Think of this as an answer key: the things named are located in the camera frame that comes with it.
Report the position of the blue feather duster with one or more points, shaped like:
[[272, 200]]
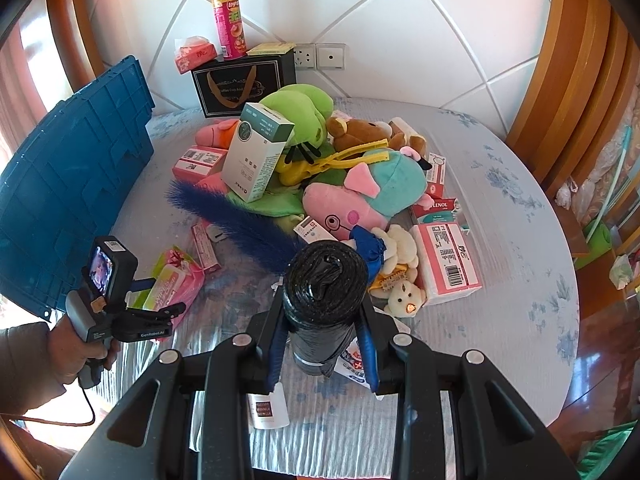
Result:
[[235, 220]]

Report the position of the pink white barcode tissue pack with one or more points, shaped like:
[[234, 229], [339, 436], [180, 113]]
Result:
[[445, 260]]

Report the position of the white medicine box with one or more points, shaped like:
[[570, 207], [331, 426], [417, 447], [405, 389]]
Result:
[[312, 230]]

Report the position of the white wall socket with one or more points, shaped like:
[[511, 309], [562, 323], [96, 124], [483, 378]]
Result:
[[305, 56]]

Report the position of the person's left forearm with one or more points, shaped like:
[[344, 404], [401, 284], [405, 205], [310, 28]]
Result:
[[25, 370]]

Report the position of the long white and pink box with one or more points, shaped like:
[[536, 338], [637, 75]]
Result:
[[206, 247]]

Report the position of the red and white slim box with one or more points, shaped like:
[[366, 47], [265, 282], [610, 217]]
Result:
[[436, 175]]

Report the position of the white padded headboard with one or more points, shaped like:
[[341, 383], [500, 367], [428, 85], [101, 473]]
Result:
[[375, 0]]

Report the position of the blue plastic crate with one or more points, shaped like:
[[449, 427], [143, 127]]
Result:
[[65, 170]]

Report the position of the pink chips can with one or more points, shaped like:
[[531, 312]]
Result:
[[231, 25]]

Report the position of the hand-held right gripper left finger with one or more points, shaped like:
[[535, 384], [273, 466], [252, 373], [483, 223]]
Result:
[[276, 365]]

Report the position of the white blue tissue packet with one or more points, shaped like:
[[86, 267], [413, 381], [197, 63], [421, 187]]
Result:
[[350, 367]]

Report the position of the black garbage bag roll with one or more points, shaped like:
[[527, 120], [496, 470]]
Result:
[[322, 290]]

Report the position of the person's left hand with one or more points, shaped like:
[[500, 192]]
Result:
[[67, 355]]

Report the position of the pink pig plush teal hat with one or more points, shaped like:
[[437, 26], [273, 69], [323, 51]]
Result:
[[390, 185]]

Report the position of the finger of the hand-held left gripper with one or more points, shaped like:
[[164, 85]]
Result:
[[155, 315], [142, 285]]

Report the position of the pink and orange pig plush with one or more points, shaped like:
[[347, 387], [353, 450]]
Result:
[[215, 135]]

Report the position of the yellow plastic clip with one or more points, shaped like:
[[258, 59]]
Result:
[[360, 152]]

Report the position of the white and green carton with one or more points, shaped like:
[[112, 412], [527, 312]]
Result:
[[252, 160]]

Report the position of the light green hoop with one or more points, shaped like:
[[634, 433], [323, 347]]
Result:
[[617, 170]]

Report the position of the red and teal medicine box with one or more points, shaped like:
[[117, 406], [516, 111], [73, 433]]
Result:
[[440, 215]]

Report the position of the green frog plush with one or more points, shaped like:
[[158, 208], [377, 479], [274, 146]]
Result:
[[305, 110]]

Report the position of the green rolled mat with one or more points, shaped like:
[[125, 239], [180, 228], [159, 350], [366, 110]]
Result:
[[597, 242]]

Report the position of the wooden bed frame post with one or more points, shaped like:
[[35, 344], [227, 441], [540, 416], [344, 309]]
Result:
[[75, 25], [575, 60]]

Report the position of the white bear plush blue bow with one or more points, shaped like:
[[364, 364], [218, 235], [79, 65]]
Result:
[[395, 247]]

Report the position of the yellow flat box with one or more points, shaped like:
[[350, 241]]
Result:
[[270, 48]]

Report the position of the pink curtain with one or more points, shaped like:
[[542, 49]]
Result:
[[30, 70]]

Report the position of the pink barcode box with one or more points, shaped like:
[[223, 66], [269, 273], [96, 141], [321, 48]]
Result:
[[197, 160]]

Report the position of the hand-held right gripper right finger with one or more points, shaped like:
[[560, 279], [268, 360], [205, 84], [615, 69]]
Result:
[[369, 365]]

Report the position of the brown bear plush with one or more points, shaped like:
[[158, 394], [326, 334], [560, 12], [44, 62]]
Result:
[[360, 132]]

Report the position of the black gift box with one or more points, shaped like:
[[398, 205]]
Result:
[[235, 85]]

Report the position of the white box dark red label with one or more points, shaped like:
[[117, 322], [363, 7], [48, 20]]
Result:
[[267, 407]]

